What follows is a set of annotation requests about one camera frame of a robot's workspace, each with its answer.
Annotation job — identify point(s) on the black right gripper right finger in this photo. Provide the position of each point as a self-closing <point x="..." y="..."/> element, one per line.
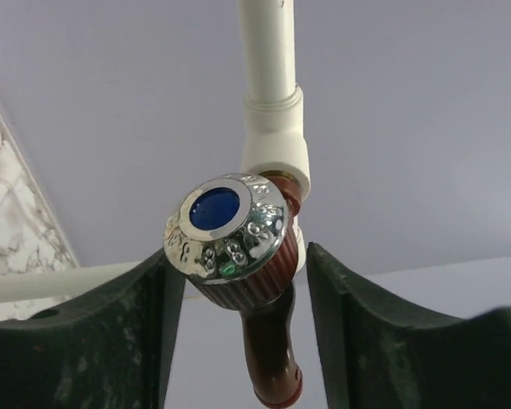
<point x="378" y="350"/>

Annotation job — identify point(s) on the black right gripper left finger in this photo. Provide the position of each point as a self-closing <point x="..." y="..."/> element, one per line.
<point x="111" y="347"/>

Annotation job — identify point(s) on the brown plastic faucet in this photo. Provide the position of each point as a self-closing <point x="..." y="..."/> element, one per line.
<point x="233" y="238"/>

